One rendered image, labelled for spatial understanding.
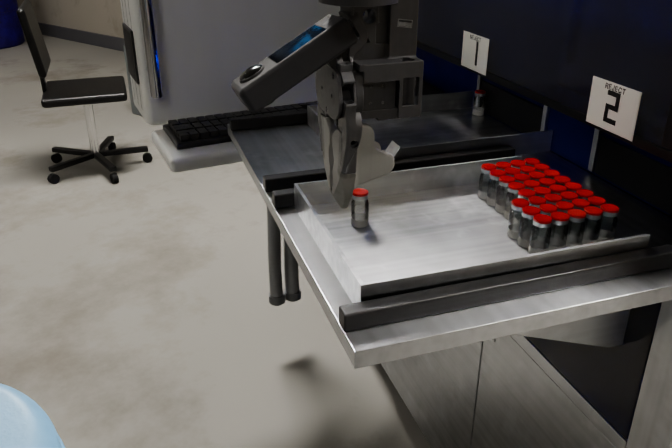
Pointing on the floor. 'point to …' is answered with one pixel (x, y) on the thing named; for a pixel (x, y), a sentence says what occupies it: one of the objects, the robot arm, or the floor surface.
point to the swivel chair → (96, 90)
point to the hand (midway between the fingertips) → (335, 196)
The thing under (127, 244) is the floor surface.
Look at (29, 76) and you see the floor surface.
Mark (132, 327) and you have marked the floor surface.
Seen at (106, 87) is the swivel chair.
